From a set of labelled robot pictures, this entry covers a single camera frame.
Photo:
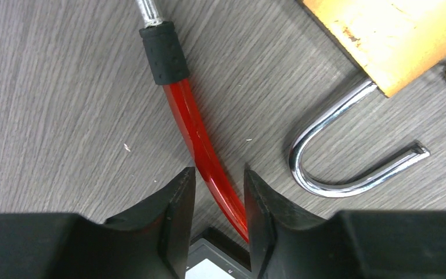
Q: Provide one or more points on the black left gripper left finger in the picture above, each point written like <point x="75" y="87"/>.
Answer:
<point x="148" y="240"/>

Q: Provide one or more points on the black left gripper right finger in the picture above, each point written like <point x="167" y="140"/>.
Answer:
<point x="287" y="241"/>

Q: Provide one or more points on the red cable lock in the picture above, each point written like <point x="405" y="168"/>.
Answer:
<point x="169" y="69"/>

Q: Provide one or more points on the brass padlock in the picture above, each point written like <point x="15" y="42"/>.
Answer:
<point x="393" y="42"/>

